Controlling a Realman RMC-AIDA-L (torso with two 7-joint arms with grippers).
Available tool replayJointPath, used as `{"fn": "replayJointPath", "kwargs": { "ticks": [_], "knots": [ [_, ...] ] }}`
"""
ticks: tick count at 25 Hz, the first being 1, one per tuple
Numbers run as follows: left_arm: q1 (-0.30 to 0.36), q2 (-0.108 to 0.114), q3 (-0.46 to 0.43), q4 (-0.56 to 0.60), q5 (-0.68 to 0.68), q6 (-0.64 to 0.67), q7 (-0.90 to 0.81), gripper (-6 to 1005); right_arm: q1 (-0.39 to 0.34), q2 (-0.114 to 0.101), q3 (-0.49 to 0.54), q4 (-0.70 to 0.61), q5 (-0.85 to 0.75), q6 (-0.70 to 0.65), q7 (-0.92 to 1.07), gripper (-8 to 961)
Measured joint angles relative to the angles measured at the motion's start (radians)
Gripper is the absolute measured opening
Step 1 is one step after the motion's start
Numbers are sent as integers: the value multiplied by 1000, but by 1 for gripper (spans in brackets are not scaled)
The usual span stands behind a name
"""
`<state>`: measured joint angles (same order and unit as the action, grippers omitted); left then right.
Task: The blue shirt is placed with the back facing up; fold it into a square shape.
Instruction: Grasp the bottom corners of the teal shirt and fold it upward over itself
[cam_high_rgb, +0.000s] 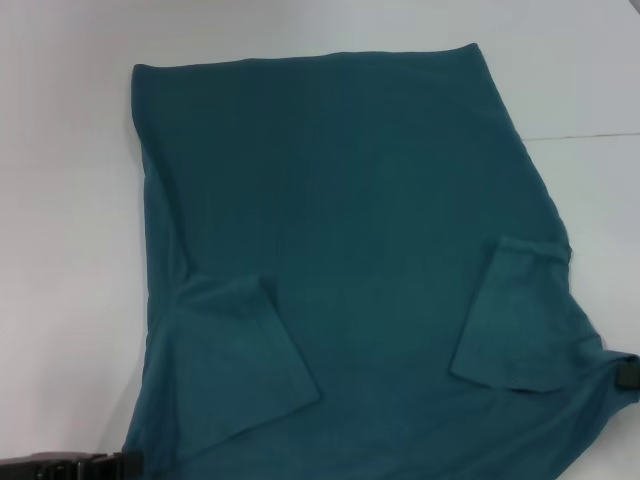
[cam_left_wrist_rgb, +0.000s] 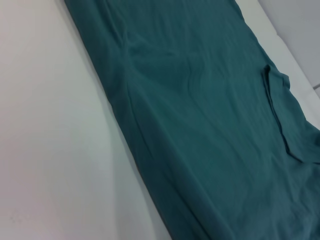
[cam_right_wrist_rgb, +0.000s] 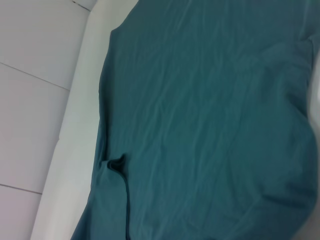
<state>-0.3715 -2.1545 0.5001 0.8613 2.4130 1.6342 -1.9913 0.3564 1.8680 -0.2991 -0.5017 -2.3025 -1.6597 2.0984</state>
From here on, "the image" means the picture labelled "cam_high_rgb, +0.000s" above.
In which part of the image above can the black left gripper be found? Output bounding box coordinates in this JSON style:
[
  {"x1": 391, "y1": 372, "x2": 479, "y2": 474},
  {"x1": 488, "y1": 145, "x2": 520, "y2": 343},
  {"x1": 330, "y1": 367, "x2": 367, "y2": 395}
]
[{"x1": 0, "y1": 450, "x2": 145, "y2": 480}]

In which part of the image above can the teal blue shirt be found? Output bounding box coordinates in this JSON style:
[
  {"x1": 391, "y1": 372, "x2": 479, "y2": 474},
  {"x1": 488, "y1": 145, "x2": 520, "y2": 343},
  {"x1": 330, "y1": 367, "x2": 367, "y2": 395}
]
[{"x1": 122, "y1": 42, "x2": 640, "y2": 480}]

